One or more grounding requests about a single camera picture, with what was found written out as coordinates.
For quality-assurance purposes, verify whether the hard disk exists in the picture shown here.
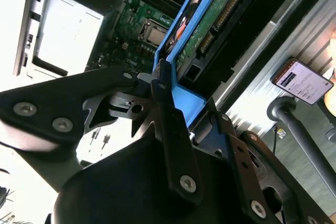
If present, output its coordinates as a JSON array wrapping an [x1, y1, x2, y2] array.
[[154, 0, 313, 156]]

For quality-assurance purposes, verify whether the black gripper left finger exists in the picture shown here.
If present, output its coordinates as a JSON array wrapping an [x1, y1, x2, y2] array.
[[0, 60, 205, 206]]

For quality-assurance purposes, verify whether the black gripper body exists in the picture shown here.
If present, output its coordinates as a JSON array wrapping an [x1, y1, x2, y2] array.
[[46, 137, 245, 224]]

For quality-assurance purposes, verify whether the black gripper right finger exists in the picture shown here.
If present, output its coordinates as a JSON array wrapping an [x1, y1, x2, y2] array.
[[206, 97, 335, 224]]

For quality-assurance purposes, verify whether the person's bare hand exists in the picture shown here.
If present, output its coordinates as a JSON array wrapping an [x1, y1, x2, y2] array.
[[323, 73, 336, 116]]

